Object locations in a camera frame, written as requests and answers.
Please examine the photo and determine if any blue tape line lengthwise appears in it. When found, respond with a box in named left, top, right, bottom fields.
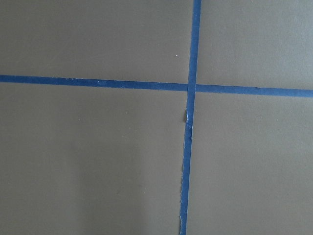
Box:
left=179, top=0, right=201, bottom=235

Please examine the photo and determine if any blue tape line crosswise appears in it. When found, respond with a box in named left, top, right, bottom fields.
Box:
left=0, top=75, right=313, bottom=98

